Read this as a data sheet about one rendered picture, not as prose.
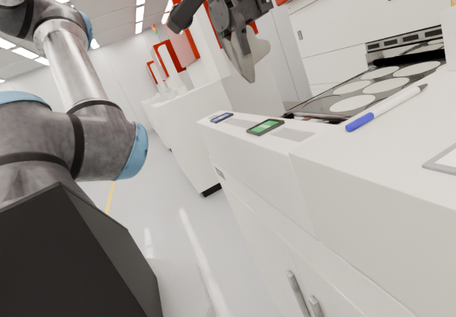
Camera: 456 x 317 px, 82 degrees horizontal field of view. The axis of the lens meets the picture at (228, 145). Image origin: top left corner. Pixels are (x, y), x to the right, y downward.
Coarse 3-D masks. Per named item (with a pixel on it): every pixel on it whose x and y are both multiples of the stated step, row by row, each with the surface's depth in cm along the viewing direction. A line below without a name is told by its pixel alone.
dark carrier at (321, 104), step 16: (400, 64) 76; (352, 80) 81; (368, 80) 75; (416, 80) 60; (320, 96) 78; (336, 96) 72; (352, 96) 67; (384, 96) 58; (304, 112) 70; (320, 112) 65; (336, 112) 61; (352, 112) 57
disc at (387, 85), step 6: (396, 78) 66; (402, 78) 65; (372, 84) 70; (378, 84) 68; (384, 84) 66; (390, 84) 64; (396, 84) 62; (402, 84) 61; (366, 90) 67; (372, 90) 65; (378, 90) 63; (384, 90) 62
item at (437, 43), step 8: (432, 40) 70; (440, 40) 68; (392, 48) 81; (400, 48) 78; (408, 48) 76; (416, 48) 75; (424, 48) 73; (432, 48) 71; (440, 48) 69; (368, 56) 89; (376, 56) 87; (384, 56) 84; (392, 56) 82; (368, 64) 91; (376, 64) 90
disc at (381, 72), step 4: (384, 68) 80; (388, 68) 78; (392, 68) 77; (396, 68) 75; (372, 72) 81; (376, 72) 79; (380, 72) 78; (384, 72) 76; (388, 72) 74; (364, 76) 80; (368, 76) 78; (372, 76) 77; (376, 76) 75; (380, 76) 74
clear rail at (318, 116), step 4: (284, 112) 77; (292, 112) 74; (296, 112) 72; (296, 116) 72; (300, 116) 70; (304, 116) 68; (312, 116) 65; (316, 116) 64; (320, 116) 62; (324, 116) 61; (328, 116) 60; (332, 116) 59; (336, 116) 58; (340, 116) 57; (344, 116) 56; (348, 116) 55; (352, 116) 54; (332, 120) 59; (336, 120) 58; (340, 120) 57; (344, 120) 55
